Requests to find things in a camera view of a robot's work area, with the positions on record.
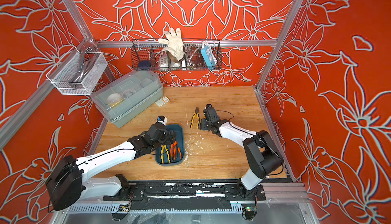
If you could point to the black wire wall basket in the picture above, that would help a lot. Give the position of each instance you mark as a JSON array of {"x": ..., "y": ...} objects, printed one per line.
[{"x": 187, "y": 55}]

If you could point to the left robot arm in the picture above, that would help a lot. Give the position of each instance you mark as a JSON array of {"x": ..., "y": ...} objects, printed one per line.
[{"x": 70, "y": 180}]

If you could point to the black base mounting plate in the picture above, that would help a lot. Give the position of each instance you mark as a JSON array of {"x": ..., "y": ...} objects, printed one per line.
[{"x": 227, "y": 190}]

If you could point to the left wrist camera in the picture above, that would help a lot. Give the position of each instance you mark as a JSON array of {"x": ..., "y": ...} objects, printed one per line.
[{"x": 162, "y": 120}]

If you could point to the orange long nose pliers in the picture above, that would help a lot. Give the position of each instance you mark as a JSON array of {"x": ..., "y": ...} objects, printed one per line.
[{"x": 171, "y": 150}]

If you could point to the small white labelled box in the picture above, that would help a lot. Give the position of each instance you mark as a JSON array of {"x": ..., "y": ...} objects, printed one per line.
[{"x": 162, "y": 101}]

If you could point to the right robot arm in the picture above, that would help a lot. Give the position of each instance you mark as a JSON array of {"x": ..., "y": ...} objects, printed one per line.
[{"x": 262, "y": 154}]

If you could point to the translucent lidded storage container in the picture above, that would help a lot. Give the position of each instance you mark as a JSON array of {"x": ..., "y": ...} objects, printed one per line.
[{"x": 125, "y": 98}]

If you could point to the teal plastic storage box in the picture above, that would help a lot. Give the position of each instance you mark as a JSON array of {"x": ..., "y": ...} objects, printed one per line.
[{"x": 179, "y": 138}]

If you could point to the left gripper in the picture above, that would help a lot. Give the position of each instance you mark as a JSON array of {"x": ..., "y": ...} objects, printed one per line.
[{"x": 171, "y": 138}]

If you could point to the yellow black combination pliers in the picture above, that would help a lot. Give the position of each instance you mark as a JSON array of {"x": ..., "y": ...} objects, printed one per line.
[{"x": 195, "y": 119}]

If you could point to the yellow pliers in box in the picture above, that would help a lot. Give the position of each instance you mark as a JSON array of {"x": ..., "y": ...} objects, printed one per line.
[{"x": 165, "y": 157}]

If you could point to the blue white box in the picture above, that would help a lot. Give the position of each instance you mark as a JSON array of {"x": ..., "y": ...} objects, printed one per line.
[{"x": 208, "y": 56}]

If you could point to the white wire mesh basket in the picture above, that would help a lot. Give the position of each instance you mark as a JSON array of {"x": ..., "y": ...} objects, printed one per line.
[{"x": 78, "y": 72}]

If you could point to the white power strip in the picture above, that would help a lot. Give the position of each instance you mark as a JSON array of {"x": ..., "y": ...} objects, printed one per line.
[{"x": 163, "y": 62}]

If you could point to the dark blue round object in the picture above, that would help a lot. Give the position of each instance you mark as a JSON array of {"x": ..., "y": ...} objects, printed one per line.
[{"x": 144, "y": 65}]

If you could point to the white work glove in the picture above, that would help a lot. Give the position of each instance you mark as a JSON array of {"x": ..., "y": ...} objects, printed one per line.
[{"x": 174, "y": 43}]

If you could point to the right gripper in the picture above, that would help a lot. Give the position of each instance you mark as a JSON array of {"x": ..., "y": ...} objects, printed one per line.
[{"x": 202, "y": 122}]

